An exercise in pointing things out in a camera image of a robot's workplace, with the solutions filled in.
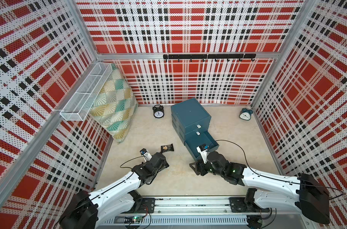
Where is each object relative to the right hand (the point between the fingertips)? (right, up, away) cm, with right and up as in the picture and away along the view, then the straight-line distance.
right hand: (196, 163), depth 78 cm
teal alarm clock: (+41, +28, +29) cm, 58 cm away
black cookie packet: (-18, +5, +15) cm, 24 cm away
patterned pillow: (-49, +33, +8) cm, 60 cm away
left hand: (-21, -1, +8) cm, 22 cm away
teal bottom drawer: (0, +10, +16) cm, 19 cm away
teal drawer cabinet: (-2, +23, +2) cm, 23 cm away
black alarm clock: (-26, +30, +31) cm, 50 cm away
